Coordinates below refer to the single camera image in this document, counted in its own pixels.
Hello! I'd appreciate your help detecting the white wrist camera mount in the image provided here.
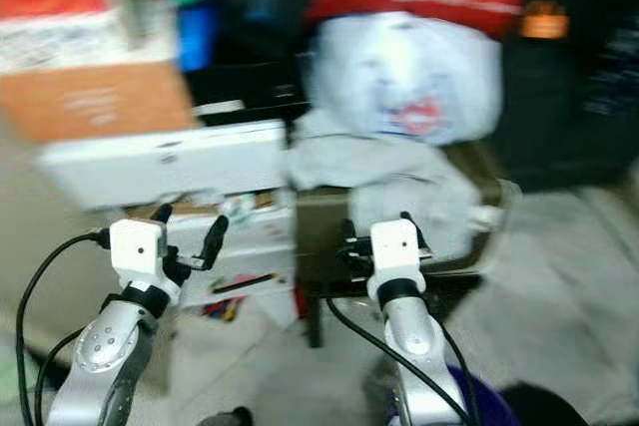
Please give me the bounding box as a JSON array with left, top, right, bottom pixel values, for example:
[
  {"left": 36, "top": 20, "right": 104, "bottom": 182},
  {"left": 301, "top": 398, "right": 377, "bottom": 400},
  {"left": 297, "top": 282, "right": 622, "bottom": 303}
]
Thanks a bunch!
[
  {"left": 109, "top": 217, "right": 170, "bottom": 293},
  {"left": 366, "top": 217, "right": 423, "bottom": 298}
]

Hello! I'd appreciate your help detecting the black bag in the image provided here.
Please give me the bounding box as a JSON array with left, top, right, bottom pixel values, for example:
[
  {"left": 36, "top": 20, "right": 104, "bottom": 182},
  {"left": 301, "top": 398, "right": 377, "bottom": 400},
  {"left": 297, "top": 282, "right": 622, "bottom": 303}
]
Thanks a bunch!
[{"left": 190, "top": 0, "right": 325, "bottom": 130}]

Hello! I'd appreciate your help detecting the grey cloth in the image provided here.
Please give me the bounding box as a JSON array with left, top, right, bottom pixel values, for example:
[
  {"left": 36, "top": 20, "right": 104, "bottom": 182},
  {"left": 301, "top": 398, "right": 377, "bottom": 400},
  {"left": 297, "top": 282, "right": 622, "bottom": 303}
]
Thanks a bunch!
[{"left": 285, "top": 109, "right": 485, "bottom": 262}]

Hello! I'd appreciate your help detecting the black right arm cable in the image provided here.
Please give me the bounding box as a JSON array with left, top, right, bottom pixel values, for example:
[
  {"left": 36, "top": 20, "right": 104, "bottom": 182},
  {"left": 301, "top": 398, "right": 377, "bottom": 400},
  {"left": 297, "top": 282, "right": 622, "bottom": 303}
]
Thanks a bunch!
[{"left": 323, "top": 289, "right": 476, "bottom": 423}]

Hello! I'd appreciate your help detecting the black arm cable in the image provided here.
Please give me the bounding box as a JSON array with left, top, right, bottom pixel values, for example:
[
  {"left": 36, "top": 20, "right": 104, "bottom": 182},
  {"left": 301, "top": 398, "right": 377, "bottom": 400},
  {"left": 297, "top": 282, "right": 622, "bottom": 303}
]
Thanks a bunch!
[
  {"left": 323, "top": 289, "right": 476, "bottom": 423},
  {"left": 14, "top": 228, "right": 113, "bottom": 426}
]

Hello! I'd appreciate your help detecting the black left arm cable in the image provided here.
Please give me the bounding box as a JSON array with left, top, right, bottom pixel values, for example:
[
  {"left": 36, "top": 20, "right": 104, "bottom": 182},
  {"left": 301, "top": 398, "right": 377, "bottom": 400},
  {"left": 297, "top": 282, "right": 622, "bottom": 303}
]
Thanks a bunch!
[{"left": 14, "top": 228, "right": 113, "bottom": 426}]

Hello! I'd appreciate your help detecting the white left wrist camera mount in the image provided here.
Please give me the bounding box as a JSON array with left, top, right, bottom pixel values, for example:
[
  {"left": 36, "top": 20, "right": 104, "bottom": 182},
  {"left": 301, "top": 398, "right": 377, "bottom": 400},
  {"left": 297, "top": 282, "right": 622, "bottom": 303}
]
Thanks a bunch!
[{"left": 109, "top": 217, "right": 170, "bottom": 293}]

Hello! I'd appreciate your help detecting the orange cardboard box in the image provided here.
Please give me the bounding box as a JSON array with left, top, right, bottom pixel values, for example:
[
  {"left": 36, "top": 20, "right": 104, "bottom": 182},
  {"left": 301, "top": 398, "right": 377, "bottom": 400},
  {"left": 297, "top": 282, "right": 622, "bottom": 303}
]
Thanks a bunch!
[{"left": 0, "top": 9, "right": 203, "bottom": 146}]

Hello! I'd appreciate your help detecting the dark brown stool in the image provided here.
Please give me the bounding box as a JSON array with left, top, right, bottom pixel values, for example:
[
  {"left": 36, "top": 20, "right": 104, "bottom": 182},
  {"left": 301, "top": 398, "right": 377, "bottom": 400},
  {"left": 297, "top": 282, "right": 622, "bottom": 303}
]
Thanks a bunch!
[{"left": 292, "top": 142, "right": 520, "bottom": 352}]

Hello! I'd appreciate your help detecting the blue bottle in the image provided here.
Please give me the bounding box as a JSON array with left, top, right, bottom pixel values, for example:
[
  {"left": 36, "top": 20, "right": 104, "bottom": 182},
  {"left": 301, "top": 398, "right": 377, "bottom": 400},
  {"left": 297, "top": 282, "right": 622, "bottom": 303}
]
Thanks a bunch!
[{"left": 180, "top": 5, "right": 221, "bottom": 76}]

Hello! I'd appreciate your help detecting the purple trash bin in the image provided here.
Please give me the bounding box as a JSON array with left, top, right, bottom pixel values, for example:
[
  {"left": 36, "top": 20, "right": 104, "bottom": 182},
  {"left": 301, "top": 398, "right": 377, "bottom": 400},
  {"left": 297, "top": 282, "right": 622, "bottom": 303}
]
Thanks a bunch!
[{"left": 444, "top": 364, "right": 525, "bottom": 426}]

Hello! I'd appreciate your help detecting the small orange object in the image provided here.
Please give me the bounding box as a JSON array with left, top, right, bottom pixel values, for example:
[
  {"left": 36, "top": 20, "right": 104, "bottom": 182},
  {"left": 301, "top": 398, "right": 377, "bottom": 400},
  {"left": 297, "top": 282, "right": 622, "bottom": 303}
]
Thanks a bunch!
[{"left": 519, "top": 0, "right": 570, "bottom": 42}]

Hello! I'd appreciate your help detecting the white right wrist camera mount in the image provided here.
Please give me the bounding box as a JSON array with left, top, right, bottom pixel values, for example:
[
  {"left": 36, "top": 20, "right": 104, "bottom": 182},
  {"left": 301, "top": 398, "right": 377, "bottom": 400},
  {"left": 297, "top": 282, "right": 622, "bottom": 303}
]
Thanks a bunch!
[{"left": 366, "top": 217, "right": 423, "bottom": 298}]

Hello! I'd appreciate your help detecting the white plastic bag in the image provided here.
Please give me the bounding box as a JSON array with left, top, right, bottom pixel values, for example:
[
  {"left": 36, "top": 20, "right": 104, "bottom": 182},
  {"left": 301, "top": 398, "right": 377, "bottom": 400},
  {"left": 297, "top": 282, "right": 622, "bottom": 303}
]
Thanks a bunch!
[{"left": 308, "top": 9, "right": 505, "bottom": 146}]

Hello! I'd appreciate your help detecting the white box with pencils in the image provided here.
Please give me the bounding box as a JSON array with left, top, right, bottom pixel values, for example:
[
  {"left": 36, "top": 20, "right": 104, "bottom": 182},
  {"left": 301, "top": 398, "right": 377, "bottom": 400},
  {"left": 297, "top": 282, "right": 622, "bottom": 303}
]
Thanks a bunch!
[{"left": 120, "top": 192, "right": 296, "bottom": 332}]

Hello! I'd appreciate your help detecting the white flat box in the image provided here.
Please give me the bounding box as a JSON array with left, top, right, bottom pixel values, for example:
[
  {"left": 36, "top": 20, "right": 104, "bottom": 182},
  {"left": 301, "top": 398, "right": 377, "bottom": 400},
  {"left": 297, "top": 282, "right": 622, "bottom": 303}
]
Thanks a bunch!
[{"left": 38, "top": 120, "right": 291, "bottom": 213}]

